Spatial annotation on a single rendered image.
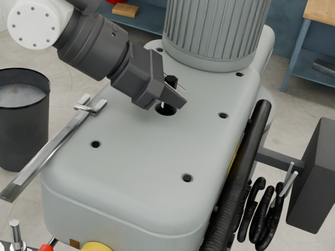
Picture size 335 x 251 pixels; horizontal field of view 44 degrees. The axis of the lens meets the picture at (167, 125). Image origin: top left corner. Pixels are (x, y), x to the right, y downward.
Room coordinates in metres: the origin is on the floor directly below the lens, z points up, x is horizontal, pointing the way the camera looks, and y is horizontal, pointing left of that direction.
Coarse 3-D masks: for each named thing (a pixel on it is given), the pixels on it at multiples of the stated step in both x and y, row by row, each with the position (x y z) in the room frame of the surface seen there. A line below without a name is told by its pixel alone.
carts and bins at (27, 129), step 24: (0, 72) 2.41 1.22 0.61; (24, 72) 2.48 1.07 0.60; (0, 96) 2.28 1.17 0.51; (24, 96) 2.32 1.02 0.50; (48, 96) 2.27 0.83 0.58; (0, 120) 2.03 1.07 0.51; (24, 120) 2.07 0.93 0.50; (48, 120) 2.29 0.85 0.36; (0, 144) 2.05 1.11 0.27; (24, 144) 2.08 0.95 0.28
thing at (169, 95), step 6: (168, 90) 0.55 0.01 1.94; (174, 90) 0.56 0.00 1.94; (162, 96) 0.55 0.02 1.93; (168, 96) 0.55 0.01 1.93; (174, 96) 0.55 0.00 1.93; (180, 96) 0.56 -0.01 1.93; (168, 102) 0.55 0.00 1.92; (174, 102) 0.55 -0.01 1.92; (180, 102) 0.56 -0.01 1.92; (186, 102) 0.56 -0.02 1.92; (180, 108) 0.56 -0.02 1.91
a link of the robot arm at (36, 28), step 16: (32, 0) 0.49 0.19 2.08; (48, 0) 0.51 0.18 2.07; (64, 0) 0.55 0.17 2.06; (80, 0) 0.54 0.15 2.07; (96, 0) 0.55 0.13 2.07; (16, 16) 0.48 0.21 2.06; (32, 16) 0.48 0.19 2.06; (48, 16) 0.49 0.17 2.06; (64, 16) 0.52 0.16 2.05; (80, 16) 0.54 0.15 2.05; (96, 16) 0.55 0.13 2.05; (16, 32) 0.47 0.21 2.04; (32, 32) 0.48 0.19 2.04; (48, 32) 0.48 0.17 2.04; (64, 32) 0.52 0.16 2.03; (80, 32) 0.51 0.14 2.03; (96, 32) 0.53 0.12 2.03; (32, 48) 0.48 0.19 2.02; (64, 48) 0.51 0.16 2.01; (80, 48) 0.51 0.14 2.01
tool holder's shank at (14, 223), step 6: (12, 222) 0.68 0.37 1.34; (18, 222) 0.69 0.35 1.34; (12, 228) 0.67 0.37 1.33; (18, 228) 0.68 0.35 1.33; (12, 234) 0.67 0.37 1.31; (18, 234) 0.68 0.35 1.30; (12, 240) 0.67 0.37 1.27; (18, 240) 0.68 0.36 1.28; (12, 246) 0.67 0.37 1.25; (18, 246) 0.67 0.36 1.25
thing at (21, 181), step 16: (80, 112) 0.51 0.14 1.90; (96, 112) 0.52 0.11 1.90; (64, 128) 0.47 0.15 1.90; (48, 144) 0.43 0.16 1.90; (32, 160) 0.39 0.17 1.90; (48, 160) 0.40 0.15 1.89; (16, 176) 0.36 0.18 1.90; (32, 176) 0.37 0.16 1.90; (0, 192) 0.33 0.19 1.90; (16, 192) 0.34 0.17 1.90
